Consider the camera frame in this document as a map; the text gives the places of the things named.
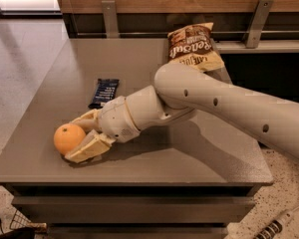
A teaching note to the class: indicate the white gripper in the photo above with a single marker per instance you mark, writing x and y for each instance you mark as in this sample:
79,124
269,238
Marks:
116,119

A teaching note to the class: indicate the orange fruit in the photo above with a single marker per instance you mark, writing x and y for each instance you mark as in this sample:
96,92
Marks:
67,137

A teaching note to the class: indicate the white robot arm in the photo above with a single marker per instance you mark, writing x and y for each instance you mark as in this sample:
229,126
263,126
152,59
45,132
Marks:
179,90

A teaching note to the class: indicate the dark blue candy bar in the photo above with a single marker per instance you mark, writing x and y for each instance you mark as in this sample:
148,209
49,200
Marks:
105,91

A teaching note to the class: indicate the grey drawer cabinet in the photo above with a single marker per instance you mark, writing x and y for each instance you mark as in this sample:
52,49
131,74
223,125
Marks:
186,180

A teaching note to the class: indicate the brown yellow chip bag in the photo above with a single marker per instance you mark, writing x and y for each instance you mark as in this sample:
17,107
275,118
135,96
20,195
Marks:
191,46

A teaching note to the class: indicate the white power strip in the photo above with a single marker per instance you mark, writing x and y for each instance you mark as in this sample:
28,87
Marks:
277,224

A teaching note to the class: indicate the left metal bracket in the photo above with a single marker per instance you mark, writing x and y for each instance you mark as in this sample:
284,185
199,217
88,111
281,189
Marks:
110,19

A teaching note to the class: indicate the metal bracket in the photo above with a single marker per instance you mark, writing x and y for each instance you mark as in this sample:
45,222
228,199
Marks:
110,19
257,23

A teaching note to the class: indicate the right metal bracket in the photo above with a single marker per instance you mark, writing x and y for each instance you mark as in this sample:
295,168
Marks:
257,23

